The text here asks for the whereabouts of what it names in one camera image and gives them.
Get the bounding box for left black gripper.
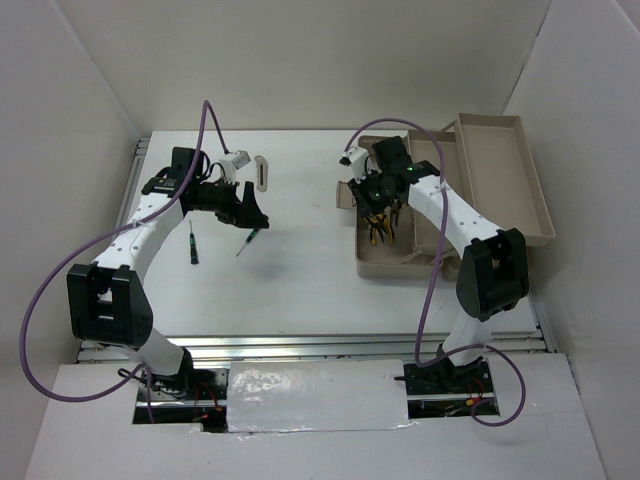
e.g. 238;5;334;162
193;175;269;229

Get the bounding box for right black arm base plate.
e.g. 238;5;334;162
394;357;499;419

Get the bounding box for yellow long nose pliers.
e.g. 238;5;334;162
364;213;395;245

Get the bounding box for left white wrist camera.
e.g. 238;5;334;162
219;150;251;184

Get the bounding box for yellow needle nose pliers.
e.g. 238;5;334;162
362;213;386;245

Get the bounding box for short green black screwdriver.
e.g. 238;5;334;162
189;221;199;265

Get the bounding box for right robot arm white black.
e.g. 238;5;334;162
340;136;529;392

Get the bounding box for silver folding utility knife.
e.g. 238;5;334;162
254;155;269;193

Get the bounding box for beige cantilever toolbox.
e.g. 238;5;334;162
355;113;555;279

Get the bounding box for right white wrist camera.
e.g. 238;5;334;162
339;146;371;183

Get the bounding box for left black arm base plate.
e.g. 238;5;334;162
132;368;229;433

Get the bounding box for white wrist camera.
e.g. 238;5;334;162
339;146;371;183
219;150;251;184

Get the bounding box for yellow combination pliers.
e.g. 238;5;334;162
389;199;403;227

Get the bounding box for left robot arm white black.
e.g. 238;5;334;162
67;147;269;399

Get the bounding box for silver foil sheet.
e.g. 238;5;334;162
226;360;410;433

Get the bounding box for aluminium rail frame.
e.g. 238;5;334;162
74;137;559;365

